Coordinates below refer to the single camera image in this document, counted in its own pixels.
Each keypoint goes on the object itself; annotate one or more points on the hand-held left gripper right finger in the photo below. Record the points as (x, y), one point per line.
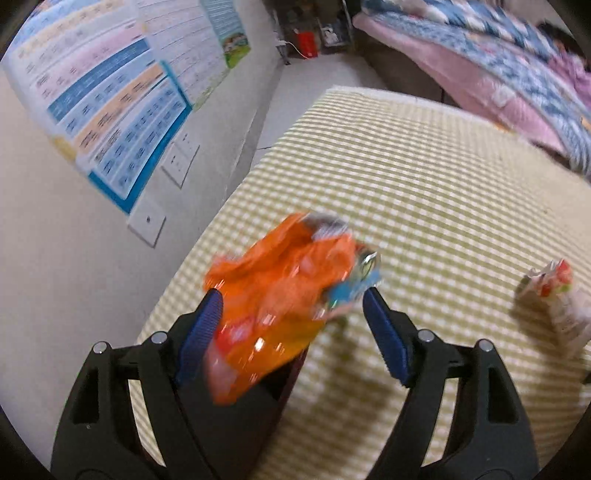
(385, 337)

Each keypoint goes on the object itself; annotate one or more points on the white pink chart wall poster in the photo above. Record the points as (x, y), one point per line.
(184, 46)

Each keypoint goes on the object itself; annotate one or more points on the white wall socket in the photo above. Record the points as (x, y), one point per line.
(189, 147)
(147, 221)
(173, 162)

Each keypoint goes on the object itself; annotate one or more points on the dark metal shelf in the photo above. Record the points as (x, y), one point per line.
(332, 18)

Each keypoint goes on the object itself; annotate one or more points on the pink bed sheet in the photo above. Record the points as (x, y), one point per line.
(461, 69)

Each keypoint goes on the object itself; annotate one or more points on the red bin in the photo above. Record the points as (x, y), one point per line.
(307, 44)

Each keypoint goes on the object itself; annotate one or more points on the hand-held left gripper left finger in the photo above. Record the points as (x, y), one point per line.
(201, 332)

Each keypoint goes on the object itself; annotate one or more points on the printed plaid bedsheet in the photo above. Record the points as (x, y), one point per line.
(521, 74)

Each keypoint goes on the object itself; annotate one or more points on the blue pinyin wall poster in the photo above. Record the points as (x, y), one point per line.
(92, 92)

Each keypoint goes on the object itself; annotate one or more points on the green chart wall poster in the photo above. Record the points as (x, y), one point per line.
(231, 37)

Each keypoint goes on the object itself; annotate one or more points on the orange snack wrapper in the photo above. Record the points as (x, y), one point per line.
(286, 286)

